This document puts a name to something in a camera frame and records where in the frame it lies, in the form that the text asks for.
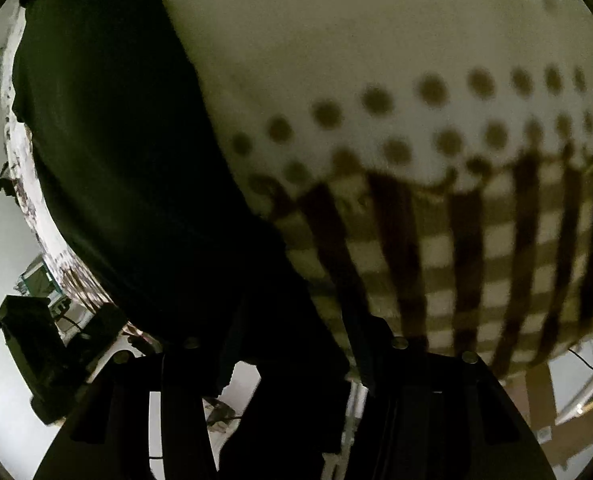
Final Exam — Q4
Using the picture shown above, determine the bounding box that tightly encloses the floral bed sheet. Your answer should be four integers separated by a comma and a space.
0, 0, 593, 378

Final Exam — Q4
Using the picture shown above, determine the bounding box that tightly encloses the green plastic crate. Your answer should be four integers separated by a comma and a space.
19, 262, 60, 303

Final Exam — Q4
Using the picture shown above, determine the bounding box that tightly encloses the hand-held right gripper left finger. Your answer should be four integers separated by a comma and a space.
34, 335, 262, 480

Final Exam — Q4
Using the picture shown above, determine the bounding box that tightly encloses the dark striped sweater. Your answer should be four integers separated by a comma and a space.
11, 0, 358, 480

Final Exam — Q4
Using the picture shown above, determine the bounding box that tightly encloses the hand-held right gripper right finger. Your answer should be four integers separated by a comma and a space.
344, 314, 557, 480

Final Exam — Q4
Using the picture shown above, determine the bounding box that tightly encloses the thin black floor cable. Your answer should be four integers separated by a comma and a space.
565, 347, 593, 376

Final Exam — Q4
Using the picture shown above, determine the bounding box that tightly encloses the brown cardboard sheet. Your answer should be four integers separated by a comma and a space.
501, 360, 593, 466

